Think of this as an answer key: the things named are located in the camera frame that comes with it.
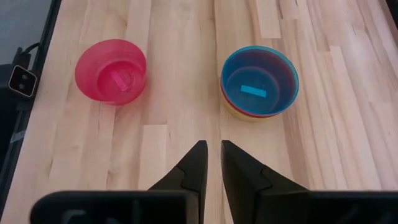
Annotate black table frame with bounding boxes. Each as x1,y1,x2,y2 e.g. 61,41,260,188
0,0,63,215

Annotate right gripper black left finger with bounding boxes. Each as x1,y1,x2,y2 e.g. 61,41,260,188
147,139,208,224

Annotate blue plastic bowl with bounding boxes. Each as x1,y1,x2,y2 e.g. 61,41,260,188
220,45,300,118

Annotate pink plastic bowl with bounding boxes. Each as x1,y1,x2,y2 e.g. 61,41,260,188
74,39,147,106

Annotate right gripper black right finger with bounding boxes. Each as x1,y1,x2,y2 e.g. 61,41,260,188
221,139,310,224

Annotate black camera cable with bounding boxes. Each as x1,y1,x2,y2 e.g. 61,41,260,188
17,42,41,63

